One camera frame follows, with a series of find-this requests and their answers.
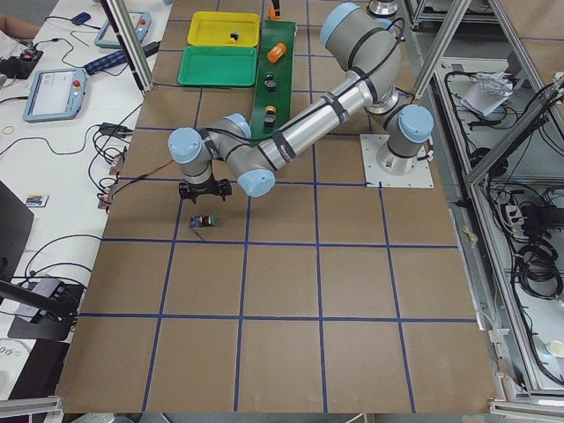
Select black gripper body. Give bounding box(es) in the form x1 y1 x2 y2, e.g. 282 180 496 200
178 174 232 204

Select yellow push button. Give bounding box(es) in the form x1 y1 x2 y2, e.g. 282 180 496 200
263 105 277 128
228 31 240 44

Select orange cylinder marked 4680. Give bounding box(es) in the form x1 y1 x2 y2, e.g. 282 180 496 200
266 42 287 63

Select plain orange cylinder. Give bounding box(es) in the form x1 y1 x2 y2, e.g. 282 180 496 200
268 0 281 20

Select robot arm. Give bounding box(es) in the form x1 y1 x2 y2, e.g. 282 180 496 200
168 2 434 202

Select green conveyor belt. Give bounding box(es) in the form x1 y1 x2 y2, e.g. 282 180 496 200
250 19 297 145

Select green plastic tray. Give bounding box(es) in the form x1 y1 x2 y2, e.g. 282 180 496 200
177 46 257 87

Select folded blue umbrella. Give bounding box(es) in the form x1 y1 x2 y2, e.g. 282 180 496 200
84 41 160 75

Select yellow plastic tray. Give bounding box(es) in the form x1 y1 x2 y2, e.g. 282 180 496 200
187 11 260 48

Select teach pendant far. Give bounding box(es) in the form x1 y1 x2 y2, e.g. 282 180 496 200
94 11 153 49

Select teach pendant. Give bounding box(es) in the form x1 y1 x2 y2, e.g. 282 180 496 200
22 68 86 123
94 11 153 49

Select teach pendant near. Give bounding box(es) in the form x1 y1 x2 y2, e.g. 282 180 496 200
22 68 86 123

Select black laptop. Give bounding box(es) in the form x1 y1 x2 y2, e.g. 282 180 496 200
0 182 33 282

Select black monitor stand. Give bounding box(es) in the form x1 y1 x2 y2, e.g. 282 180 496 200
1 276 85 341

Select crumpled white paper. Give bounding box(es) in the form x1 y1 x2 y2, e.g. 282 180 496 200
460 71 514 117

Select red black power cable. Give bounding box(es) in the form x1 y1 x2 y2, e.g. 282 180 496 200
112 158 175 195

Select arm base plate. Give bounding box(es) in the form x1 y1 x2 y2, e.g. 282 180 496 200
360 134 434 189

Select aluminium post right side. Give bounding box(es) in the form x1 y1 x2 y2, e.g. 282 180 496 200
100 0 153 93

